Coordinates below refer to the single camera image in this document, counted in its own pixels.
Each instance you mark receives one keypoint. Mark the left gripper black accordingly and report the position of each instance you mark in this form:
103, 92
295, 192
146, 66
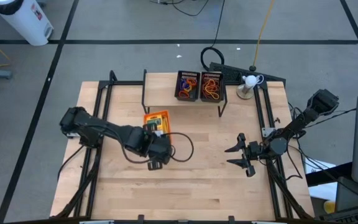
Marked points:
160, 149

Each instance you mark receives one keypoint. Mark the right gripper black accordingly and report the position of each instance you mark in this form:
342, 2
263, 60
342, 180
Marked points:
250, 152

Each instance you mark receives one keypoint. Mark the orange plastic basket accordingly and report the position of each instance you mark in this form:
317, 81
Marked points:
160, 114

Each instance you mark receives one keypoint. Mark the black plastic basket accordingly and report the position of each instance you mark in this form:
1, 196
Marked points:
204, 96
179, 93

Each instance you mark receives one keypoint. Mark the red coil wristband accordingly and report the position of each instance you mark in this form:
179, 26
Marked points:
183, 94

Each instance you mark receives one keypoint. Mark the blue coil wristband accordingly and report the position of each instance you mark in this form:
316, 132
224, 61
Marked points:
189, 89

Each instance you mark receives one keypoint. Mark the purple coil wristband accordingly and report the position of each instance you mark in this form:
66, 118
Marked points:
183, 84

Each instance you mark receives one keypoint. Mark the red rubber band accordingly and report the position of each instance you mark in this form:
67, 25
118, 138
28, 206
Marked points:
208, 91

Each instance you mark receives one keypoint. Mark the yellow coil wristband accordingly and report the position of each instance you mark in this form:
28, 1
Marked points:
187, 84

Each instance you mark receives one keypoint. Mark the orange rubber band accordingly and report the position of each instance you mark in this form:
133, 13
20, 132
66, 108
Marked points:
213, 85

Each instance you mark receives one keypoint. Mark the orange coil wristband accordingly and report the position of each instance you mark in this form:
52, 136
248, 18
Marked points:
193, 81

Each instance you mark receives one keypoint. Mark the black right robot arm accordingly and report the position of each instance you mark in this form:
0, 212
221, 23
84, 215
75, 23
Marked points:
297, 124

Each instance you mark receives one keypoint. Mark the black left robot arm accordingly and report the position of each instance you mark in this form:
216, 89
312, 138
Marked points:
110, 132

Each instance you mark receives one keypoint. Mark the white bulb desk lamp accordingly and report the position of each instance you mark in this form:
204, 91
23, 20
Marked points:
250, 81

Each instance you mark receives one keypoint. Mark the wooden shelf riser black legs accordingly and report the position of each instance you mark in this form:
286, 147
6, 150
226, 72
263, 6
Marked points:
160, 90

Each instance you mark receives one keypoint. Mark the black table clamp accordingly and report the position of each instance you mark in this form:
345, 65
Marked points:
232, 220
140, 219

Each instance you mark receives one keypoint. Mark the white paper sheet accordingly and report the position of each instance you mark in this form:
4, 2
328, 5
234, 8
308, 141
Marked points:
312, 166

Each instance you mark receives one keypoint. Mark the black perforated panel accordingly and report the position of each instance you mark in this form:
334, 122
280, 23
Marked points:
232, 73

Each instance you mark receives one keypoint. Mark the small yellow object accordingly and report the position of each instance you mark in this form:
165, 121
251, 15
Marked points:
329, 207

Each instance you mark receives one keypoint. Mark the black keyboard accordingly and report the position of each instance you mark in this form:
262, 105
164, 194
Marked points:
353, 216

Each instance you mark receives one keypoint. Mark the white cylindrical bin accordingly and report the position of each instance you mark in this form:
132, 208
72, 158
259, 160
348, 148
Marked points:
20, 21

